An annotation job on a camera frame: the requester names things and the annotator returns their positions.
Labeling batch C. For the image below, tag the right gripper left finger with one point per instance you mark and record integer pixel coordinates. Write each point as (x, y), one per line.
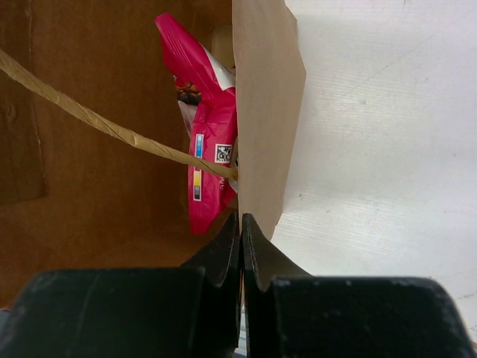
(193, 310)

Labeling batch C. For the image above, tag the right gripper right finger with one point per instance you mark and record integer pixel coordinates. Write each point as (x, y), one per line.
(291, 313)

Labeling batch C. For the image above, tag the brown paper bag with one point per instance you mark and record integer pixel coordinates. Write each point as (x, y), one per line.
(74, 197)

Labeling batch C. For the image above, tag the large pink cookie bag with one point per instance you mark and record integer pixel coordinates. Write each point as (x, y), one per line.
(208, 90)

